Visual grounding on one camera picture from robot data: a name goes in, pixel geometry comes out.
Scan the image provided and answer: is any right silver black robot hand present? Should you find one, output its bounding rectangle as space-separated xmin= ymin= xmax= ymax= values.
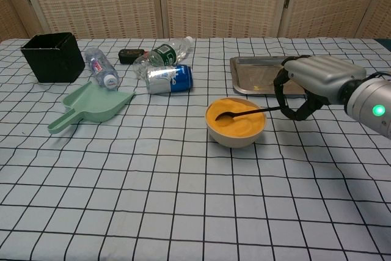
xmin=272 ymin=54 xmax=367 ymax=121

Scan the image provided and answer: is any black plastic spoon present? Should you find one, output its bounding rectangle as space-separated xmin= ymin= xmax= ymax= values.
xmin=214 ymin=106 xmax=283 ymax=122

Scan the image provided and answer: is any stainless steel tray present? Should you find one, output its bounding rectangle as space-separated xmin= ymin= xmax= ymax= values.
xmin=229 ymin=56 xmax=309 ymax=96

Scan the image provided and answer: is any beige bowl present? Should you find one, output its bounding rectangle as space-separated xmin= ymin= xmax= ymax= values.
xmin=205 ymin=96 xmax=268 ymax=149

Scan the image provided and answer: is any woven folding screen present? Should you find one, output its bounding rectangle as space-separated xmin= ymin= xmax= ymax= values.
xmin=0 ymin=0 xmax=391 ymax=43

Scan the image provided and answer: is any blue silver drink can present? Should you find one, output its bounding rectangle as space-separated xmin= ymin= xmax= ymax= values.
xmin=145 ymin=64 xmax=194 ymax=94

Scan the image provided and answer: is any clear bottle green label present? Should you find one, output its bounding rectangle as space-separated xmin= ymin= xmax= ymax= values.
xmin=133 ymin=36 xmax=194 ymax=80

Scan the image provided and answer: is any small black case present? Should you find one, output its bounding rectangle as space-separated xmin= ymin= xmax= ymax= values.
xmin=118 ymin=48 xmax=146 ymax=65

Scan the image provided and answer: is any blue checkered tablecloth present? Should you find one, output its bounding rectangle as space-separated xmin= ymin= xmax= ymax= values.
xmin=0 ymin=37 xmax=391 ymax=261

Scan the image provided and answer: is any clear bottle pink label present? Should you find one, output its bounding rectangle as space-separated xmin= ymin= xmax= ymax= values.
xmin=84 ymin=47 xmax=120 ymax=90

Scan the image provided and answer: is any green plastic dustpan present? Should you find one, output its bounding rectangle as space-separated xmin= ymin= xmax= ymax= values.
xmin=47 ymin=81 xmax=137 ymax=134

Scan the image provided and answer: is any black square box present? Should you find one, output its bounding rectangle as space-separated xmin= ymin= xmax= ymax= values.
xmin=20 ymin=32 xmax=86 ymax=84

